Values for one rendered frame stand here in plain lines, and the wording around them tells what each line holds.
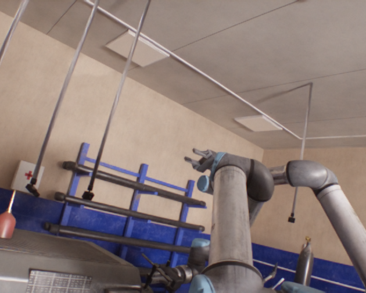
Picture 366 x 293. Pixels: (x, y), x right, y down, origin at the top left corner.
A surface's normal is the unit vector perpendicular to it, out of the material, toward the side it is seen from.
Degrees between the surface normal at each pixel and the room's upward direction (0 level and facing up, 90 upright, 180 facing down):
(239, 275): 40
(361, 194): 90
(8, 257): 45
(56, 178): 90
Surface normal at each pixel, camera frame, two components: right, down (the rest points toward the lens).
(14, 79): 0.65, -0.02
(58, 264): 0.62, -0.68
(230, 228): -0.06, -0.89
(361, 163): -0.72, -0.31
